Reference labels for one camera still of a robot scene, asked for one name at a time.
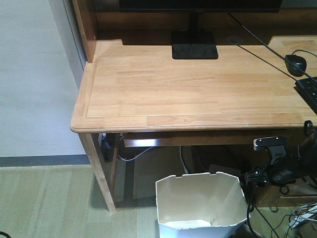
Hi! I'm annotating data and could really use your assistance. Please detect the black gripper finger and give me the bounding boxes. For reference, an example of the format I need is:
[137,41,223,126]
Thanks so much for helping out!
[239,167,268,186]

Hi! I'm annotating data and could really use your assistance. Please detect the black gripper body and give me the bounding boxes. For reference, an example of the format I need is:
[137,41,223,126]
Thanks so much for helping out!
[264,163,301,186]

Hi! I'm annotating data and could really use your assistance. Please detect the white plastic trash bin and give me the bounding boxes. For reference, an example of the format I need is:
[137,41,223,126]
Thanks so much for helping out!
[156,172,247,238]

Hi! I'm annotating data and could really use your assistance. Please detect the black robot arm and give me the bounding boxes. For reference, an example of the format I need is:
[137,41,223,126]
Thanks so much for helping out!
[239,120,317,186]

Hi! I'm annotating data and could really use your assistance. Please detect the black keyboard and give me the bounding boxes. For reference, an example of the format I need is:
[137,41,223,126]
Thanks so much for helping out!
[295,77,317,113]

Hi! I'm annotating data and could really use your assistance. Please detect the black computer mouse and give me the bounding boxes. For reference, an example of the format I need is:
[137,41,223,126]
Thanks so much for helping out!
[285,55,307,77]

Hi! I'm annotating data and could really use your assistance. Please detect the black computer monitor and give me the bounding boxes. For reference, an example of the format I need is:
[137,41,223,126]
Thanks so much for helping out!
[119,0,282,60]

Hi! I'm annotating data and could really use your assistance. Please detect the wooden desk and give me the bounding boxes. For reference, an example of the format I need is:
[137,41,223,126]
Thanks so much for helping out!
[70,0,317,212]

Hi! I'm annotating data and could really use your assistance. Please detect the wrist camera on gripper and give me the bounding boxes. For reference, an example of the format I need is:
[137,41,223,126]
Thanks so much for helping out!
[253,136,287,165]

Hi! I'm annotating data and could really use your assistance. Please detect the cable bundle on floor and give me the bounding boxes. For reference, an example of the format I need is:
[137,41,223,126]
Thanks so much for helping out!
[269,188,317,238]

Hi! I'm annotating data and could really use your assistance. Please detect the white cable under desk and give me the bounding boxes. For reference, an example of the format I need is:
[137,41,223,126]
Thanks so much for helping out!
[117,146,156,161]

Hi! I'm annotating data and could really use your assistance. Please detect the black monitor cable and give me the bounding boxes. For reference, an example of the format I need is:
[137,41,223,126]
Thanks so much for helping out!
[227,12,317,81]

